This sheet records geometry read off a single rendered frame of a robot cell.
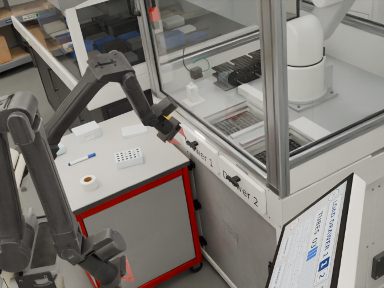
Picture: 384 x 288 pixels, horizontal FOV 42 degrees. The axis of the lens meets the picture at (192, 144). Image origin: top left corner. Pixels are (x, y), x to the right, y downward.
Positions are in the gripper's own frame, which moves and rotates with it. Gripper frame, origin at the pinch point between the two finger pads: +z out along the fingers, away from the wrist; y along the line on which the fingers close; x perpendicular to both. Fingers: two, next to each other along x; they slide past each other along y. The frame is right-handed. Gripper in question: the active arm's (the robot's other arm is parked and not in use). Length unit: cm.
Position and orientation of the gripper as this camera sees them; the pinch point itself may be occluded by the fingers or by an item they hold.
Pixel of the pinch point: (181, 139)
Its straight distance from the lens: 202.3
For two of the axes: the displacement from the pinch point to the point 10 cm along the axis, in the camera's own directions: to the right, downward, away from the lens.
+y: 6.3, -7.8, 0.0
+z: 6.0, 4.8, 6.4
